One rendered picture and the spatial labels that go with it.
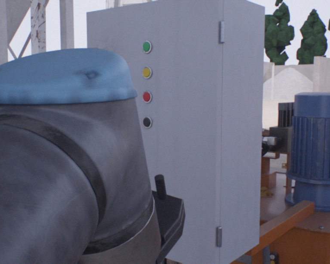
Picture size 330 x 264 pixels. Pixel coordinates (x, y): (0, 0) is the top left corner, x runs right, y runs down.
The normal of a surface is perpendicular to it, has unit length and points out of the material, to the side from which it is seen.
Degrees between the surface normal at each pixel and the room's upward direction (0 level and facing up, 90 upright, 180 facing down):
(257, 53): 90
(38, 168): 50
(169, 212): 24
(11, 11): 110
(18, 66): 19
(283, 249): 90
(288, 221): 90
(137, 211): 99
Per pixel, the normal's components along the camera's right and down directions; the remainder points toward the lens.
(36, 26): -0.62, 0.11
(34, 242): 0.87, -0.23
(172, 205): -0.12, -0.86
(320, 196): -0.27, -0.01
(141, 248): 0.72, 0.26
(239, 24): 0.79, 0.07
